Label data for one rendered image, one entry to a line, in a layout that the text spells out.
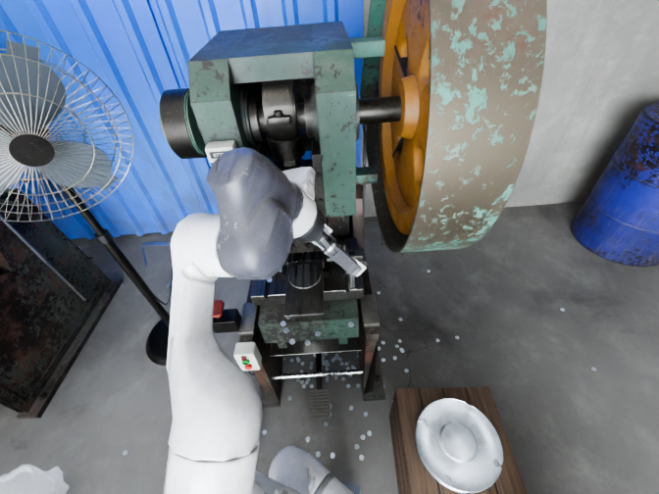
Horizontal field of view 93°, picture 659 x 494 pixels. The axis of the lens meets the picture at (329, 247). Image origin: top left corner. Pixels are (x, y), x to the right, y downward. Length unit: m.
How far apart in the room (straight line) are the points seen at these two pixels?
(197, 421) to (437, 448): 1.05
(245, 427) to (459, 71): 0.60
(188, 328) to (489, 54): 0.62
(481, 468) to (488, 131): 1.11
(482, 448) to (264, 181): 1.22
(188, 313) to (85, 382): 1.87
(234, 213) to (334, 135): 0.49
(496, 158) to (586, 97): 2.16
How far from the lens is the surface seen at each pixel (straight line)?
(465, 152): 0.62
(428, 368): 1.89
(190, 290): 0.50
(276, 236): 0.43
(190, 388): 0.45
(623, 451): 2.09
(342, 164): 0.89
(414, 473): 1.37
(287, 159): 0.97
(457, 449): 1.38
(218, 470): 0.45
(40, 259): 2.35
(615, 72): 2.82
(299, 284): 1.16
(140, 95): 2.37
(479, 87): 0.61
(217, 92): 0.86
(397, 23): 1.18
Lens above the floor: 1.68
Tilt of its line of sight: 44 degrees down
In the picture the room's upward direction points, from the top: 5 degrees counter-clockwise
